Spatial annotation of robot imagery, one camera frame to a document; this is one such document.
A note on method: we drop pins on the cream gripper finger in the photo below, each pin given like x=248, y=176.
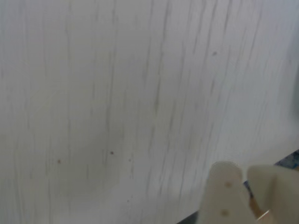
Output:
x=268, y=186
x=222, y=196

